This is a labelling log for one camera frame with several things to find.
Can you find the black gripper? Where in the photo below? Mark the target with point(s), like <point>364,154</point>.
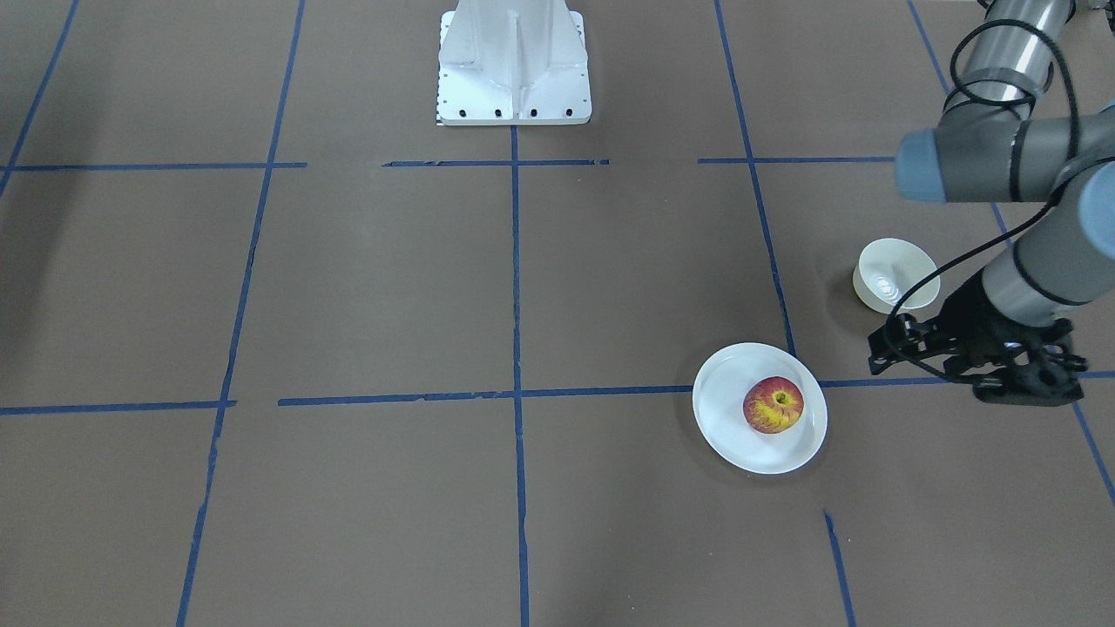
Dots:
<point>964,320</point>

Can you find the red yellow apple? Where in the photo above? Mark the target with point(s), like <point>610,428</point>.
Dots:
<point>773,405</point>

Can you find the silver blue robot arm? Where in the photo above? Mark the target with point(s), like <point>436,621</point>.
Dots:
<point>1011,131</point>

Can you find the white bowl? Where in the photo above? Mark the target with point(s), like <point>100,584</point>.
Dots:
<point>886,272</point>

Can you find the white round plate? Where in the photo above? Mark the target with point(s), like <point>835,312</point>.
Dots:
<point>718,391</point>

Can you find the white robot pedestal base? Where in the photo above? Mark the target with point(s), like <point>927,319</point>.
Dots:
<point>513,63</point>

